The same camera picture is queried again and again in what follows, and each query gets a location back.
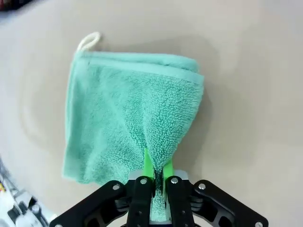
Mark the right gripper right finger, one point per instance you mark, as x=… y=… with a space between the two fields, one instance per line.
x=177 y=201

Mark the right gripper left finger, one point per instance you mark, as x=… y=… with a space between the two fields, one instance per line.
x=139 y=201

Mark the green terry towel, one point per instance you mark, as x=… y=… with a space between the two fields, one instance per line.
x=106 y=106

